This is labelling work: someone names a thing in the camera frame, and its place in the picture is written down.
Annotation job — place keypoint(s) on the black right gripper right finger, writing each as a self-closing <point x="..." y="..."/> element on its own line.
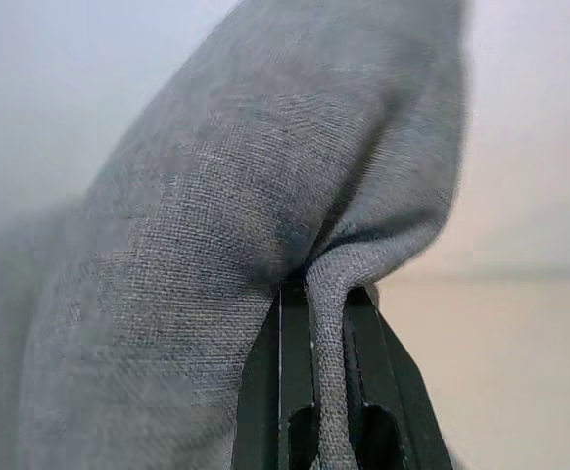
<point x="393" y="391"/>

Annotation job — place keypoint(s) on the grey fabric pillow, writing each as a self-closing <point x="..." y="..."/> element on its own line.
<point x="246" y="171"/>

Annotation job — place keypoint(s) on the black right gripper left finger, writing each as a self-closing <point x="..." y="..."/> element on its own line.
<point x="285" y="372"/>

